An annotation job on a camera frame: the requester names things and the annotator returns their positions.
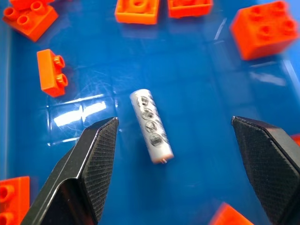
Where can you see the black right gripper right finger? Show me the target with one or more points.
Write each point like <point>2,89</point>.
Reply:
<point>267,168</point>

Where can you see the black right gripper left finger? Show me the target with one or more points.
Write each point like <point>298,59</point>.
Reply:
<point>77,178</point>

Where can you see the blue plastic bin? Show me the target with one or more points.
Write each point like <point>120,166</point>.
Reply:
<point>187,98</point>

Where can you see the orange four-stud building brick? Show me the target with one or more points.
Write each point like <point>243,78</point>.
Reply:
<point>12,199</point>
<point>31,18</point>
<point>263,31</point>

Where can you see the white cylindrical battery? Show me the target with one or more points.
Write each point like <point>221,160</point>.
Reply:
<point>151,125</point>

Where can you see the orange two-stud building brick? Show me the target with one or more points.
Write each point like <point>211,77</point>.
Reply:
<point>49,72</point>

